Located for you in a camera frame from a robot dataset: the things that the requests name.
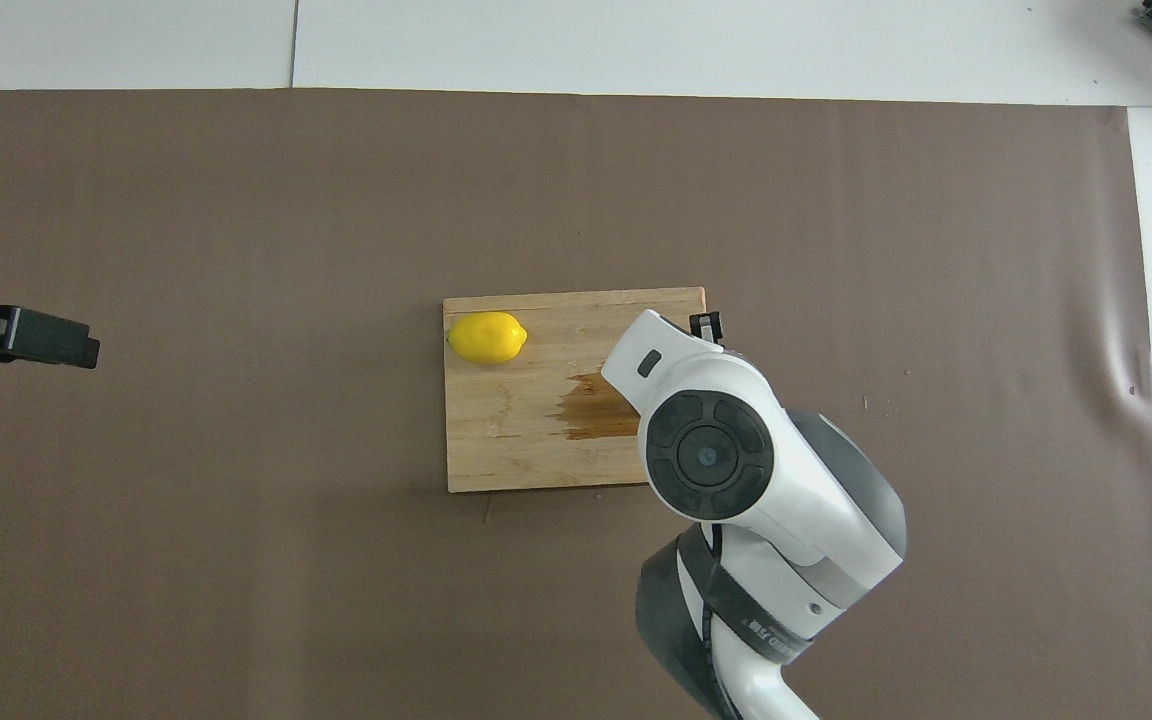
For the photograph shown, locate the brown paper table mat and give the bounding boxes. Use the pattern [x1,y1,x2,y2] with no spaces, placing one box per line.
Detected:
[0,88,1152,720]

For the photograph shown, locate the yellow lemon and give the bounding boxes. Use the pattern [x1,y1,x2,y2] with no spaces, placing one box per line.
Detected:
[447,311,529,366]

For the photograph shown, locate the wooden cutting board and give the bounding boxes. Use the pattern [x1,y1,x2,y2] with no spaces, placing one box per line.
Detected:
[443,287,709,494]

